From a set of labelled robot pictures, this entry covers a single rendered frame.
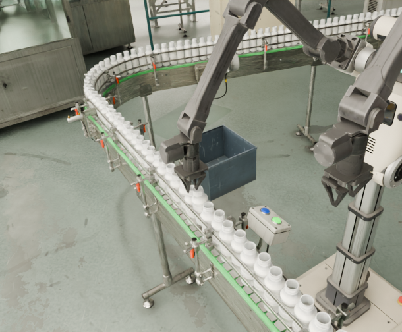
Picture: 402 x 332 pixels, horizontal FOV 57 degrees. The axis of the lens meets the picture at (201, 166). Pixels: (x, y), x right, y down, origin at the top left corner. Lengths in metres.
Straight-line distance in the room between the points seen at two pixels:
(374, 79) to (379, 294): 1.61
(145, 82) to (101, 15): 3.72
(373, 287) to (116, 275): 1.60
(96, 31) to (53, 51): 2.21
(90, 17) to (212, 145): 4.66
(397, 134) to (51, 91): 3.88
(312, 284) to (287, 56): 1.87
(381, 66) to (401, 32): 0.07
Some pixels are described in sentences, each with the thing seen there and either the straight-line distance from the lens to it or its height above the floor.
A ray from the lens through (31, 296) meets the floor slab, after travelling 2.82.
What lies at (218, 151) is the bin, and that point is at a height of 0.78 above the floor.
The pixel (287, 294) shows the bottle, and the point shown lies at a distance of 1.10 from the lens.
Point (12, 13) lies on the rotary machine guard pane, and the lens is 4.40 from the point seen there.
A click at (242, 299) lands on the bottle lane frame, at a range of 1.29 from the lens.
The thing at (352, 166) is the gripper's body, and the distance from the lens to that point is 0.91.
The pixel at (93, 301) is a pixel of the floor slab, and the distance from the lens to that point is 2.62.
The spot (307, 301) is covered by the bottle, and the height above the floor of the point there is 1.14.
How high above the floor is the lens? 2.03
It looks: 35 degrees down
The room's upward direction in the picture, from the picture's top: 5 degrees counter-clockwise
